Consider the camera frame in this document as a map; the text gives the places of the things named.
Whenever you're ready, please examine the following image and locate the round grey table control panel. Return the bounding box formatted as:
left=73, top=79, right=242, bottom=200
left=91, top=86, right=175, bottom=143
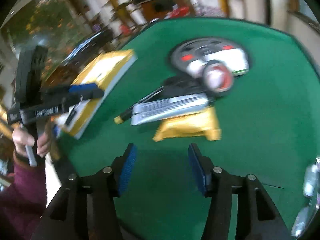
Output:
left=169, top=37, right=253, bottom=74

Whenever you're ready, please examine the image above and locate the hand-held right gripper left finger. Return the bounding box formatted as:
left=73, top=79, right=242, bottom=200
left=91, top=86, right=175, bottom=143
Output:
left=31, top=143, right=138, bottom=240

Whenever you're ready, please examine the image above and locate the silver squeeze tube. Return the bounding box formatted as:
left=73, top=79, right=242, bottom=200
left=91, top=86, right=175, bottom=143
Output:
left=130, top=93, right=209, bottom=126

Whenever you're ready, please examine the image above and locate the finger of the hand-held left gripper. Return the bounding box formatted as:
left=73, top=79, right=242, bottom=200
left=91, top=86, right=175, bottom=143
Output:
left=41, top=83, right=105, bottom=105

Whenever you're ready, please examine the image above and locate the black glossy table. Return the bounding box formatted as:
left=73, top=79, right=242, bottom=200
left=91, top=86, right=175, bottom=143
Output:
left=62, top=30, right=113, bottom=60

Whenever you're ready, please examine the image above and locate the person's left hand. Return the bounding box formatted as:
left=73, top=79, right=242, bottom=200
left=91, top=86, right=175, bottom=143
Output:
left=12, top=126, right=54, bottom=158

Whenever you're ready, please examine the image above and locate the chrome metal fitting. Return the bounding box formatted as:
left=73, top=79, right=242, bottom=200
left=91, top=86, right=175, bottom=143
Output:
left=291, top=156, right=320, bottom=238

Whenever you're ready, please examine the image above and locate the yellow packet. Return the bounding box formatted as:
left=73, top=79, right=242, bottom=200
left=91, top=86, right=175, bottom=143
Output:
left=152, top=106, right=222, bottom=142

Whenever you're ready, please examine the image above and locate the black marker pen yellow cap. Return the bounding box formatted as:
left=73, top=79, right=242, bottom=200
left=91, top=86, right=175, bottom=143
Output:
left=114, top=85, right=165, bottom=124

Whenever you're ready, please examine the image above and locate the red plastic bag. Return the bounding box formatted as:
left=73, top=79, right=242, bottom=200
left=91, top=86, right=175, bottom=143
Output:
left=165, top=6, right=192, bottom=18

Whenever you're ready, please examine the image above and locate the person's left forearm maroon sleeve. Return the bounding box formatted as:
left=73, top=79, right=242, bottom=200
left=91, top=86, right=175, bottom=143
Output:
left=0, top=155, right=48, bottom=240

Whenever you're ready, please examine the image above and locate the floral wall panel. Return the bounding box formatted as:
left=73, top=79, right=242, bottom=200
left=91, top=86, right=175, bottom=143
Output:
left=5, top=0, right=83, bottom=80

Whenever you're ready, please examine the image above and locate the black tape roll red core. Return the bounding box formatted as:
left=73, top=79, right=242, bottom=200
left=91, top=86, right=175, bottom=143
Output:
left=201, top=60, right=234, bottom=97

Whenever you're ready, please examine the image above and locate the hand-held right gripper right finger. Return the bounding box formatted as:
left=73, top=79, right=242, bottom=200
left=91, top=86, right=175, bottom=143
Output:
left=188, top=143, right=293, bottom=240

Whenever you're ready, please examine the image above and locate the yellow-taped white foam tray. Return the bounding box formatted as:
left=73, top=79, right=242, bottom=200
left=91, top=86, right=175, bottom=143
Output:
left=54, top=49, right=138, bottom=140

